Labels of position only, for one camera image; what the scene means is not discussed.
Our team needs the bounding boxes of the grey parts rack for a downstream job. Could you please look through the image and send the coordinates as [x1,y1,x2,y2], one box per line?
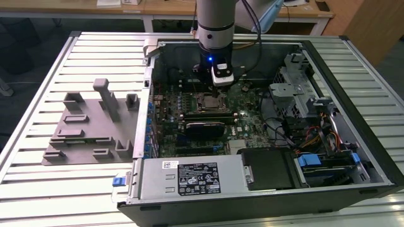
[41,78,142,166]

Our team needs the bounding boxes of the grey furniture leg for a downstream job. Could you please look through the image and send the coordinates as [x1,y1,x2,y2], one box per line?
[0,77,14,97]

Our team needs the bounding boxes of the CPU socket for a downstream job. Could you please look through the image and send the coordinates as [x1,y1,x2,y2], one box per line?
[197,92,231,112]

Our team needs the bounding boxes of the orange yellow power wires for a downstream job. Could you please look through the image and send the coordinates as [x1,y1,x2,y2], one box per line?
[293,113,349,154]

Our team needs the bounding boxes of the silver power supply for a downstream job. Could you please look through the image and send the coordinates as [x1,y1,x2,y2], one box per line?
[129,157,254,205]

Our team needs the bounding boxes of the black PC case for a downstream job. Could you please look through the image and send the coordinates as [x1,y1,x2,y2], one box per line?
[117,35,401,227]

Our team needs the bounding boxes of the black plastic shroud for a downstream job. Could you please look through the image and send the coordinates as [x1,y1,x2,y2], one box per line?
[237,148,313,192]

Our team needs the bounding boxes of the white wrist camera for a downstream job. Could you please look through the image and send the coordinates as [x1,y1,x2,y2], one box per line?
[211,62,238,86]

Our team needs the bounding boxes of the hard disk in blue carrier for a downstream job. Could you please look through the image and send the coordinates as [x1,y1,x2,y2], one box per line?
[297,152,361,187]

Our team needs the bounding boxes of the black graphics card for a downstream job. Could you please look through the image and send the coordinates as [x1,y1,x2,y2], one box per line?
[185,121,227,138]

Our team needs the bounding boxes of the black internal cable bundle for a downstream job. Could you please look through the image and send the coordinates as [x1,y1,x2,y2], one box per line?
[258,87,307,146]

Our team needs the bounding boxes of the silver chipset heatsink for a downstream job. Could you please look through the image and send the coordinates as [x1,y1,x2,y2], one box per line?
[227,139,249,151]

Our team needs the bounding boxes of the wooden cabinet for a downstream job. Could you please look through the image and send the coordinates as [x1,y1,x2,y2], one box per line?
[322,0,404,67]

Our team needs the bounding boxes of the large white box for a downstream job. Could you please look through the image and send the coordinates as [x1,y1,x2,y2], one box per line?
[97,0,123,7]

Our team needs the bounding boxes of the wooden desk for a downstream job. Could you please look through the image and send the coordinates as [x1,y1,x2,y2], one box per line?
[0,0,337,36]

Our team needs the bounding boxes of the green motherboard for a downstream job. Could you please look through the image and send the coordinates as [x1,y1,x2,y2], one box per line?
[151,80,295,159]

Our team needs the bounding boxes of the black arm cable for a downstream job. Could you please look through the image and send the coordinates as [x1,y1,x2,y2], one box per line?
[237,0,263,73]

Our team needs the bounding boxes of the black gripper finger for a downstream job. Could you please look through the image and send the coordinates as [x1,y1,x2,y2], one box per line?
[193,68,222,99]

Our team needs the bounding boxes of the metal drive cage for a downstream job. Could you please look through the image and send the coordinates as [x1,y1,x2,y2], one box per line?
[269,53,321,119]

